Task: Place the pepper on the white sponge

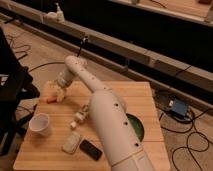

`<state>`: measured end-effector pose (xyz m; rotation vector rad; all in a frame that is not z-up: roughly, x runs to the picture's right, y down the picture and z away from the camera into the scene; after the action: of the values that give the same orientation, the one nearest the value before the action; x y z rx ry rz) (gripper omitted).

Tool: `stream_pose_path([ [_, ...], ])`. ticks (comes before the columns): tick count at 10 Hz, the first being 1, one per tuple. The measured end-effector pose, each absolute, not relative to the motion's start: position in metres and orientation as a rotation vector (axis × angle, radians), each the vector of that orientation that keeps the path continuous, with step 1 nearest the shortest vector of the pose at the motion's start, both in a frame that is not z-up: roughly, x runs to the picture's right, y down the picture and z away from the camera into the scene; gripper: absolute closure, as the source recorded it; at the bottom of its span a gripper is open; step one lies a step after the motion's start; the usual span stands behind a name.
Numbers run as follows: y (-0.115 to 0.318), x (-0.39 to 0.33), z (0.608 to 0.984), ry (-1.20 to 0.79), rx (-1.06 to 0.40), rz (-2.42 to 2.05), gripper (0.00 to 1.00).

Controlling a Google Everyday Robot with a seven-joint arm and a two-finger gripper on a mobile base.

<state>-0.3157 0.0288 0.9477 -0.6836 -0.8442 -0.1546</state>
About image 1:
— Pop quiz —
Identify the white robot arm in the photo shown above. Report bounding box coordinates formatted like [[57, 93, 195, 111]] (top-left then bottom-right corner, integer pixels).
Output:
[[50, 56, 155, 171]]

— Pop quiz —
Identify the white tube bottle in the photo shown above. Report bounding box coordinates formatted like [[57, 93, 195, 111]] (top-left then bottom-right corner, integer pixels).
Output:
[[70, 105, 88, 130]]

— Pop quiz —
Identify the black floor cable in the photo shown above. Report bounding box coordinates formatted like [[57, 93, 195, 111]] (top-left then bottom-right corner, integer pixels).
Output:
[[28, 35, 90, 82]]

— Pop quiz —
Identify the white object on ledge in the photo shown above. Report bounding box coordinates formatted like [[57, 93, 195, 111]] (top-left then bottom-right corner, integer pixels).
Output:
[[45, 3, 65, 22]]

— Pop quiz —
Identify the black smartphone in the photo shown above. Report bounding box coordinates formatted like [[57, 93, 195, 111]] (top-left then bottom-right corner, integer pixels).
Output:
[[79, 140, 102, 161]]

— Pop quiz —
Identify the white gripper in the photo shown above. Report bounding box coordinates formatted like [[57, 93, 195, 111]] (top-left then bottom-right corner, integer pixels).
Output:
[[46, 70, 73, 102]]

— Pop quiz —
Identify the black chair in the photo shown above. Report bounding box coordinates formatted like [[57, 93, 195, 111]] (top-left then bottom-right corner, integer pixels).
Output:
[[0, 27, 40, 156]]

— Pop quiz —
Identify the white paper cup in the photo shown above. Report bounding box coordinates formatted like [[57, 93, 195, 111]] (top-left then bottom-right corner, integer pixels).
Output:
[[29, 113, 52, 137]]

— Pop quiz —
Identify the black cable right floor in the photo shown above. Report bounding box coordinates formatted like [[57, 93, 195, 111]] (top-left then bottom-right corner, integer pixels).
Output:
[[156, 109, 213, 171]]

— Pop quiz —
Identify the white sponge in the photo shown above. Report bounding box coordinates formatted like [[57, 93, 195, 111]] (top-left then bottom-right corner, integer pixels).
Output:
[[62, 131, 82, 154]]

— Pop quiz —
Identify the blue power box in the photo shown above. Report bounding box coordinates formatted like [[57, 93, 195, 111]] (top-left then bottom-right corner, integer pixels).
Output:
[[169, 99, 189, 117]]

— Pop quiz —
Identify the green bowl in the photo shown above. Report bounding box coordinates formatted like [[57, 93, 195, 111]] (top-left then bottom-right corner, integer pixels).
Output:
[[127, 113, 144, 142]]

